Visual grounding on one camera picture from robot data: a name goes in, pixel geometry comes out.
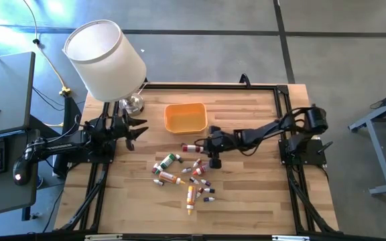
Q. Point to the dark grey desk top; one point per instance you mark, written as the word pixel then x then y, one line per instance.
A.
pixel 8 201

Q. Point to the black aluminium table frame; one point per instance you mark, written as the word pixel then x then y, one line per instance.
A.
pixel 213 86

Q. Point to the black computer mouse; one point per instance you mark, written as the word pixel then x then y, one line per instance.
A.
pixel 21 174

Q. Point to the light grey desk top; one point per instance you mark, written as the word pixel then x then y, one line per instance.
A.
pixel 5 93

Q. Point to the large green coloring bottle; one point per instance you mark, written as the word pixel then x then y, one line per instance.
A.
pixel 168 161

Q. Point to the yellow plastic bin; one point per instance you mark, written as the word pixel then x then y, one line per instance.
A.
pixel 185 118

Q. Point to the large dark red coloring bottle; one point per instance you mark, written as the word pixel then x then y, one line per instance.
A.
pixel 193 148

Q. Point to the small black food coloring bottle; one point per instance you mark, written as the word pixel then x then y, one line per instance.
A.
pixel 179 157
pixel 209 190
pixel 158 182
pixel 194 180

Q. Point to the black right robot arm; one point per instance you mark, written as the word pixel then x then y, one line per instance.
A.
pixel 266 129

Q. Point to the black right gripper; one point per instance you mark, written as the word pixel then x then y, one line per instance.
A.
pixel 221 142

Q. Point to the white shade silver table lamp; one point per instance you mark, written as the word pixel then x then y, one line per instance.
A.
pixel 102 60

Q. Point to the silver metal bracket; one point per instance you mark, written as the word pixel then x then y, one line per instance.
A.
pixel 290 238
pixel 103 237

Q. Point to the large orange coloring bottle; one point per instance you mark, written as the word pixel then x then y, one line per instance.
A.
pixel 171 177

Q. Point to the large yellow coloring bottle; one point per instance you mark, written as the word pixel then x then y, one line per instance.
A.
pixel 190 197

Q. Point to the black desk support leg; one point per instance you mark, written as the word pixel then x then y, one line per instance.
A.
pixel 73 114

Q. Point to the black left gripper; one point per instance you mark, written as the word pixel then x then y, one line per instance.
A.
pixel 119 129

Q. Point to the small blue food coloring bottle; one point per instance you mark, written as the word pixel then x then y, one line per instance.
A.
pixel 208 199

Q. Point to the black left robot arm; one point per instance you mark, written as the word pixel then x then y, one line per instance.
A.
pixel 62 147

